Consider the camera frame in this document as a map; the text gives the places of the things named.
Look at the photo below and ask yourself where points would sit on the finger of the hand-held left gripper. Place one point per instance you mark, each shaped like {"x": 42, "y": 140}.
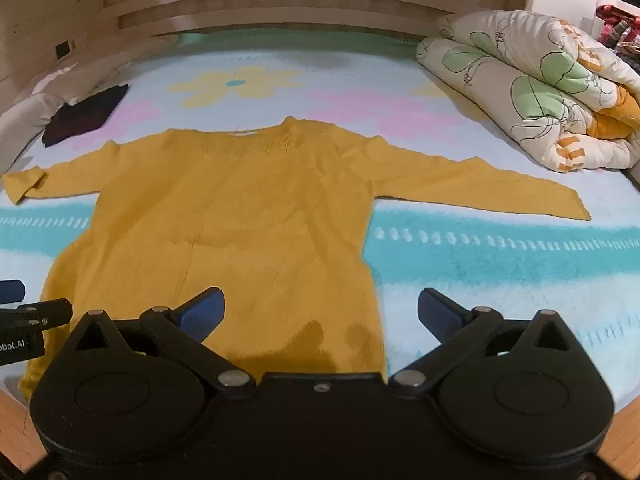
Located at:
{"x": 11, "y": 291}

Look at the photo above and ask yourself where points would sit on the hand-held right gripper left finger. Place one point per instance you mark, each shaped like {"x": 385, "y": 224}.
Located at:
{"x": 202, "y": 311}

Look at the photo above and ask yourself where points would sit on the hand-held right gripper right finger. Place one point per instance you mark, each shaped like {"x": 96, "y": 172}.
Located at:
{"x": 440, "y": 311}

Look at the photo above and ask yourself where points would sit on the yellow knit sweater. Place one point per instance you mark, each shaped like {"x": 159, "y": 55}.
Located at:
{"x": 240, "y": 220}

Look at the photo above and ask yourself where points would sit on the pile of red clothes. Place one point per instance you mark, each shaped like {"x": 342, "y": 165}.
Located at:
{"x": 620, "y": 30}

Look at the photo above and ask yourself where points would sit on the flower print bed blanket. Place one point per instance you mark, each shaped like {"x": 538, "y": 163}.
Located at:
{"x": 490, "y": 260}

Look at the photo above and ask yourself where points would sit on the white pillow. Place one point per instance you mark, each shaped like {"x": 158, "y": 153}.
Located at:
{"x": 30, "y": 110}

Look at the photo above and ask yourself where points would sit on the folded dark cloth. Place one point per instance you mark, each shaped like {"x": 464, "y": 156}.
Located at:
{"x": 82, "y": 116}

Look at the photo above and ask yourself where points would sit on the folded floral quilt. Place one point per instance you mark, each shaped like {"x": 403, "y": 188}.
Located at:
{"x": 540, "y": 90}

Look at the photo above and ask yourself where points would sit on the wooden headboard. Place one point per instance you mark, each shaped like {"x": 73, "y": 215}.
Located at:
{"x": 280, "y": 0}

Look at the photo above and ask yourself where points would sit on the black wall socket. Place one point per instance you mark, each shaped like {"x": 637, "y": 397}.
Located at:
{"x": 62, "y": 50}

